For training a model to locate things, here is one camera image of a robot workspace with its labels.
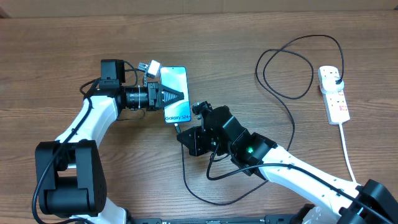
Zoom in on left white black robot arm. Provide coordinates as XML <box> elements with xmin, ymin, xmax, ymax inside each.
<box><xmin>32</xmin><ymin>59</ymin><xmax>189</xmax><ymax>223</ymax></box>

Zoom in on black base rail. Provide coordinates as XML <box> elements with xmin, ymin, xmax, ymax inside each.
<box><xmin>127</xmin><ymin>214</ymin><xmax>302</xmax><ymax>224</ymax></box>

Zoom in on white power strip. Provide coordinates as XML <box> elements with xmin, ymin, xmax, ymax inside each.
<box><xmin>318</xmin><ymin>65</ymin><xmax>350</xmax><ymax>125</ymax></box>

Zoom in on blue Galaxy smartphone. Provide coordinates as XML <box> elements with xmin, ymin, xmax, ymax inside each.
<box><xmin>160</xmin><ymin>67</ymin><xmax>191</xmax><ymax>124</ymax></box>

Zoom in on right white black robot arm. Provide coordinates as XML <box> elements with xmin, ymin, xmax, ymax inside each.
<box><xmin>177</xmin><ymin>103</ymin><xmax>397</xmax><ymax>223</ymax></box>

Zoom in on white power strip cord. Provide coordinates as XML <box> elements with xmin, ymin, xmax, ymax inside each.
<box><xmin>338</xmin><ymin>123</ymin><xmax>358</xmax><ymax>184</ymax></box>

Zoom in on white charger plug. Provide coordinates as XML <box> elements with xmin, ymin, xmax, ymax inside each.
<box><xmin>320</xmin><ymin>76</ymin><xmax>345</xmax><ymax>94</ymax></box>

